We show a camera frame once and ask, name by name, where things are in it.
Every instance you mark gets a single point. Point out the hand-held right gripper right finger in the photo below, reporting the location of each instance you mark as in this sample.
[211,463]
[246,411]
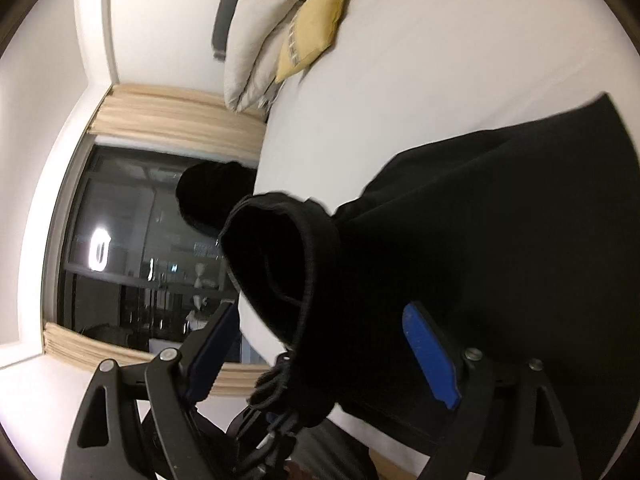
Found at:
[430,355]

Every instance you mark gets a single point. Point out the stacked cream pillows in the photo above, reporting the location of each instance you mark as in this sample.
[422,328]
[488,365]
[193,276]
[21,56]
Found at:
[255,45]

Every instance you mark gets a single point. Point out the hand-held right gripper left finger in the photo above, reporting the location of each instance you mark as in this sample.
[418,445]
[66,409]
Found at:
[210,355]

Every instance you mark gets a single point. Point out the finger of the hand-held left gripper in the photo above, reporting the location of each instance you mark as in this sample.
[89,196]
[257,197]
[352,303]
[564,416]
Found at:
[272,432]

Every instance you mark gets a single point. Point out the black pants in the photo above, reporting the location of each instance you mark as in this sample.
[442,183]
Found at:
[450,235]

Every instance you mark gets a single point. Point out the yellow cushion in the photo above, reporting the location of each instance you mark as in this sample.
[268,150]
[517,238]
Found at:
[312,30]

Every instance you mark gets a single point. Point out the white bed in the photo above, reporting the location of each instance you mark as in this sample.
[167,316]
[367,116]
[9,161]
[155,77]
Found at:
[425,60]

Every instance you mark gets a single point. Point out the grey upholstered headboard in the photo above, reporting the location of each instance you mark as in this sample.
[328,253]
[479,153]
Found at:
[227,5]

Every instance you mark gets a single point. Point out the dark window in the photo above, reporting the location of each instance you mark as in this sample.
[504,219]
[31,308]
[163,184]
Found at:
[125,240]

